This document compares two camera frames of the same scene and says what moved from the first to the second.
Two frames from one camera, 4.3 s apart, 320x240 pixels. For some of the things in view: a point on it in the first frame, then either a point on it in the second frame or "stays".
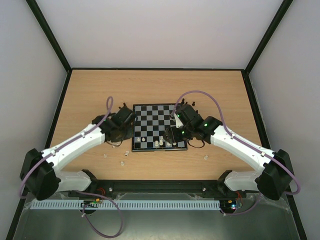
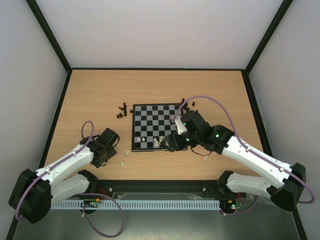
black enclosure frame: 246,70 stays
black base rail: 160,186 stays
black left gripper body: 125,135 → 110,153
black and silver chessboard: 149,121 stays
